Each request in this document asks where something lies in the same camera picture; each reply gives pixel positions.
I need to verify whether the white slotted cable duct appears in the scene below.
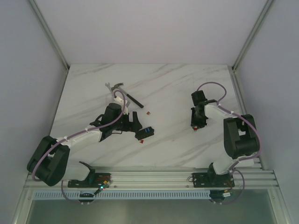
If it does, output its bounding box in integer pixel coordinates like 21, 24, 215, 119
33, 189, 211, 200

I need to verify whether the aluminium mounting rail frame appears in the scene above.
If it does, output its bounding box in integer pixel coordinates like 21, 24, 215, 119
48, 63, 278, 191

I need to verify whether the black handle claw hammer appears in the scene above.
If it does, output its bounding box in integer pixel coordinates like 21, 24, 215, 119
111, 83, 144, 108

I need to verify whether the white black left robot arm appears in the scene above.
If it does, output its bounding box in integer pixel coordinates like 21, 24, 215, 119
27, 103, 142, 188

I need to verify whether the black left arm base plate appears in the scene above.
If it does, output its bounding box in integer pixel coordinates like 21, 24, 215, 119
67, 173, 111, 188

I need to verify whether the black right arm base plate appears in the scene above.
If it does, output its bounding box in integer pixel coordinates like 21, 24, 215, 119
192, 172, 235, 188

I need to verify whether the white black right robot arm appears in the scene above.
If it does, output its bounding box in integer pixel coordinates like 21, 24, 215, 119
191, 91, 260, 188

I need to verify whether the black fuse box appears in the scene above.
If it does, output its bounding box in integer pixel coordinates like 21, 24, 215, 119
135, 126, 155, 140

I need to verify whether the silver wrench left side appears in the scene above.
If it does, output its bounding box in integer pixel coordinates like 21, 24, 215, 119
105, 83, 116, 98

